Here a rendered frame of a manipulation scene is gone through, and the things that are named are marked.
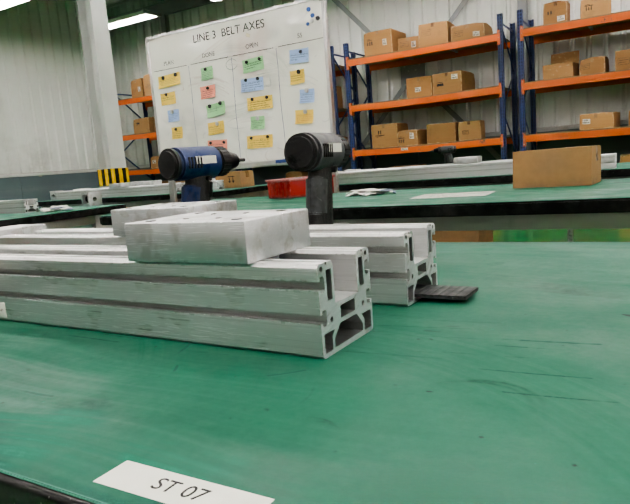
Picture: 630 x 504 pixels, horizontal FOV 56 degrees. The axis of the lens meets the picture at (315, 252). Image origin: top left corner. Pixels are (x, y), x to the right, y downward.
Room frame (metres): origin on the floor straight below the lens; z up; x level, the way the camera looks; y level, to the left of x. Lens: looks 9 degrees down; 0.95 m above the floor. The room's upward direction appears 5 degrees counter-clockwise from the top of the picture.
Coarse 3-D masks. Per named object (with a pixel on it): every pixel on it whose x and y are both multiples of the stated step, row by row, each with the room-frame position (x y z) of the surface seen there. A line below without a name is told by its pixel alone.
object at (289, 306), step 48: (0, 288) 0.76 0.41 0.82; (48, 288) 0.70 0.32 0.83; (96, 288) 0.66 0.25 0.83; (144, 288) 0.62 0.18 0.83; (192, 288) 0.58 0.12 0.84; (240, 288) 0.55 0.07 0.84; (288, 288) 0.53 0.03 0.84; (336, 288) 0.58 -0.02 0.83; (144, 336) 0.62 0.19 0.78; (192, 336) 0.58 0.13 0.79; (240, 336) 0.55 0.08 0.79; (288, 336) 0.52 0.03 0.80; (336, 336) 0.55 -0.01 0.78
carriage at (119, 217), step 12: (156, 204) 0.97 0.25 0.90; (168, 204) 0.94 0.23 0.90; (180, 204) 0.91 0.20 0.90; (192, 204) 0.89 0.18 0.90; (204, 204) 0.86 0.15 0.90; (216, 204) 0.88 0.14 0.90; (228, 204) 0.90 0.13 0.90; (120, 216) 0.90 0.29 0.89; (132, 216) 0.89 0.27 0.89; (144, 216) 0.87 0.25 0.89; (156, 216) 0.86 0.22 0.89; (120, 228) 0.90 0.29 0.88
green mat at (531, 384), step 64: (448, 256) 0.97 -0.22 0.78; (512, 256) 0.93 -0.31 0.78; (576, 256) 0.88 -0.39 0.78; (0, 320) 0.76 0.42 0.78; (384, 320) 0.61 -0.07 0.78; (448, 320) 0.59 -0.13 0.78; (512, 320) 0.58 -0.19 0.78; (576, 320) 0.56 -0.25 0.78; (0, 384) 0.51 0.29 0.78; (64, 384) 0.49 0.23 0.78; (128, 384) 0.48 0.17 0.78; (192, 384) 0.47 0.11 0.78; (256, 384) 0.46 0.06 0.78; (320, 384) 0.44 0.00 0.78; (384, 384) 0.43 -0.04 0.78; (448, 384) 0.42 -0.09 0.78; (512, 384) 0.41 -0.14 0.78; (576, 384) 0.40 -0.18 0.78; (0, 448) 0.38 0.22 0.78; (64, 448) 0.37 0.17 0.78; (128, 448) 0.36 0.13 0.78; (192, 448) 0.35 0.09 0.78; (256, 448) 0.35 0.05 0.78; (320, 448) 0.34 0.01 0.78; (384, 448) 0.33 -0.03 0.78; (448, 448) 0.33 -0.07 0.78; (512, 448) 0.32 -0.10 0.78; (576, 448) 0.32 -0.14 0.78
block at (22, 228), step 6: (0, 228) 1.14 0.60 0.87; (6, 228) 1.13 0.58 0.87; (12, 228) 1.12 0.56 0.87; (18, 228) 1.12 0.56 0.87; (24, 228) 1.13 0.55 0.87; (30, 228) 1.14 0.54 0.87; (36, 228) 1.15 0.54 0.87; (42, 228) 1.16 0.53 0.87; (0, 234) 1.09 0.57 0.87; (6, 234) 1.10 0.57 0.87
